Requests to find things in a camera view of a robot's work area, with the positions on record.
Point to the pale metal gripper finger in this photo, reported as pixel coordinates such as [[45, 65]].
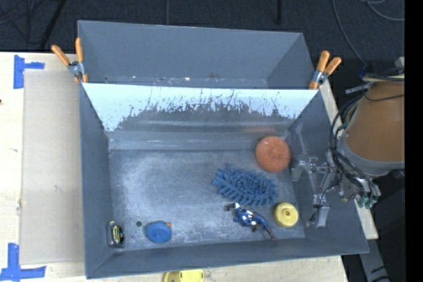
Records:
[[305, 167], [321, 212]]

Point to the orange ball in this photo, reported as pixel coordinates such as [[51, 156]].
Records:
[[273, 154]]

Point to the yellow toy wheel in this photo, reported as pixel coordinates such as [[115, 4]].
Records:
[[285, 215]]

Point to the blue chenille duster cloth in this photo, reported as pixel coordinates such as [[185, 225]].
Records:
[[246, 186]]

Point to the blue toy figure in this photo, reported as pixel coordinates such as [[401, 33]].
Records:
[[248, 217]]

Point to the grey metal bin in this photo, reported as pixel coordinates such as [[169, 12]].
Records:
[[185, 181]]

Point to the yellow round toy piece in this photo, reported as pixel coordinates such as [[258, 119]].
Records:
[[183, 276]]

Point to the blue toy wheel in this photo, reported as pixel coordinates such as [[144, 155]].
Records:
[[158, 232]]

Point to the black and yellow tape measure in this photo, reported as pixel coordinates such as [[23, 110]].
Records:
[[115, 234]]

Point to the pale wood flat board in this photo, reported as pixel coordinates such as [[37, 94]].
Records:
[[49, 158]]

